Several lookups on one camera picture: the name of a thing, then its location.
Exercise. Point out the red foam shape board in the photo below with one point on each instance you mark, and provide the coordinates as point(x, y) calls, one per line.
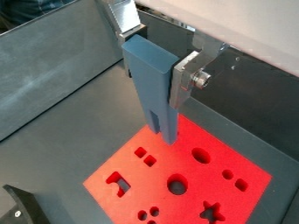
point(193, 182)

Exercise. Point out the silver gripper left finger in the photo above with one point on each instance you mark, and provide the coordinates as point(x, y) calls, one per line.
point(125, 20)

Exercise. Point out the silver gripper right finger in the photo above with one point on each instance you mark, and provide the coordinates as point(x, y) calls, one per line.
point(189, 73)

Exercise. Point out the blue double-square peg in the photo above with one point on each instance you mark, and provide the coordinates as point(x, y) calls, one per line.
point(150, 64)

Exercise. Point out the black curved holder bracket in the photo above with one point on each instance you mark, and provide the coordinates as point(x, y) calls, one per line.
point(27, 211)

